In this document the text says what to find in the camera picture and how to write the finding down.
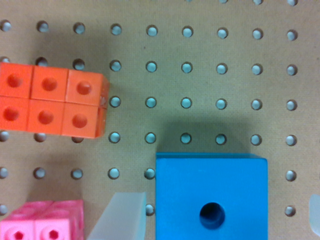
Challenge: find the blue block with hole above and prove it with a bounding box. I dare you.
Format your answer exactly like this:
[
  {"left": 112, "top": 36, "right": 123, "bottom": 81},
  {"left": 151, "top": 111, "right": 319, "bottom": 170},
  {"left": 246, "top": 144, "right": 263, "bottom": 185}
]
[{"left": 156, "top": 153, "right": 268, "bottom": 240}]

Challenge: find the orange linked cube block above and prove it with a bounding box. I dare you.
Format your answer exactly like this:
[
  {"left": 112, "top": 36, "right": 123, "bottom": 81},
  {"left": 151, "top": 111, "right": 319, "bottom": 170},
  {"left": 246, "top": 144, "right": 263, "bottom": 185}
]
[{"left": 0, "top": 62, "right": 110, "bottom": 139}]

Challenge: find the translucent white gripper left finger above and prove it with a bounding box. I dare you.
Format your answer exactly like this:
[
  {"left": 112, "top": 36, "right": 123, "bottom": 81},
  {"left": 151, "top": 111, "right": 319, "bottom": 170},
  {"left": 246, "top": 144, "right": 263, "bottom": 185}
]
[{"left": 87, "top": 192, "right": 146, "bottom": 240}]

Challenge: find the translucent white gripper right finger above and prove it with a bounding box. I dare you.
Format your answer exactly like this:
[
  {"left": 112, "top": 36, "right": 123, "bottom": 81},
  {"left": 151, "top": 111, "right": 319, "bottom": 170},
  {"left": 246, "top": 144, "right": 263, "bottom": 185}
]
[{"left": 309, "top": 194, "right": 320, "bottom": 235}]

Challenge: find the pink linked cube block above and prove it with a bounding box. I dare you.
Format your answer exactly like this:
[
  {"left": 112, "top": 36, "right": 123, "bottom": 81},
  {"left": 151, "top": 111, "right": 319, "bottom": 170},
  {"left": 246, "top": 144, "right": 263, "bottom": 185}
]
[{"left": 0, "top": 200, "right": 84, "bottom": 240}]

